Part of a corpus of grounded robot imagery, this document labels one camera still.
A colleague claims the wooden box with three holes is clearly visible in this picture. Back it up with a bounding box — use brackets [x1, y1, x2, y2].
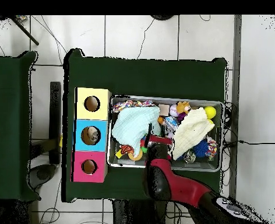
[70, 86, 112, 183]

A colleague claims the crushed clear bottle blue label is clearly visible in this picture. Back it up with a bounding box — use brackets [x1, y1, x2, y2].
[163, 115, 179, 131]

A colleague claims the mint green muslin cloth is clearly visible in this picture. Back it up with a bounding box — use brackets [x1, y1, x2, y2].
[111, 106, 161, 157]

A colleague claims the plain wooden block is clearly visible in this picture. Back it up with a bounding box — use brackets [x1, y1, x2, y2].
[158, 104, 171, 117]

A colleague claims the white baseball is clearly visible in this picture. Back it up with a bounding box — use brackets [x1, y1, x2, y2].
[169, 103, 179, 117]

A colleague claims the cream muslin cloth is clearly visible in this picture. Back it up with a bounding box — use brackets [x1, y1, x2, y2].
[172, 107, 216, 160]

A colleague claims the orange tiger plush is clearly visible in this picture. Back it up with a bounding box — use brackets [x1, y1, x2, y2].
[119, 144, 135, 156]

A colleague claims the brown plush animal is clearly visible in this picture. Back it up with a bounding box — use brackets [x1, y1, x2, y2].
[175, 100, 191, 116]

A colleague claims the crumpled confetti print paper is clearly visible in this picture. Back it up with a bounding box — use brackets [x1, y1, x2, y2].
[112, 100, 135, 113]

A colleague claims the blue spiky ball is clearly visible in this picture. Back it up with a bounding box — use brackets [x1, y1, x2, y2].
[193, 139, 209, 158]

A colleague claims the yellow ball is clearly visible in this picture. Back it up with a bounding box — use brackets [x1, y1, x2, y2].
[203, 106, 217, 120]

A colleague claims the dark green table cloth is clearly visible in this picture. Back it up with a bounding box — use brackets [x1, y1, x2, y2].
[61, 48, 228, 203]
[0, 50, 41, 202]

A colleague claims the black upright panel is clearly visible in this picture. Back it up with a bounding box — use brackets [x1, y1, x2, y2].
[48, 80, 62, 165]

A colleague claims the black round object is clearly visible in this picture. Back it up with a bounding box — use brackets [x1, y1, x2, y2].
[150, 15, 175, 21]

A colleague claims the dark grey floor base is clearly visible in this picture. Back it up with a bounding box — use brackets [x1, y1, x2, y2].
[26, 163, 57, 190]

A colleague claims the black tripod leg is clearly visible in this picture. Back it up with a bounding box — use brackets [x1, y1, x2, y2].
[10, 15, 40, 47]

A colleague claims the silver wire mesh bin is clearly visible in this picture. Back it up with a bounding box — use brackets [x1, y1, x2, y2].
[106, 94, 225, 173]

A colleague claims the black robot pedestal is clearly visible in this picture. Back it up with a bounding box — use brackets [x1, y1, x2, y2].
[112, 199, 168, 224]

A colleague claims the black cable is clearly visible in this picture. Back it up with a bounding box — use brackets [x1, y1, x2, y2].
[222, 101, 275, 146]

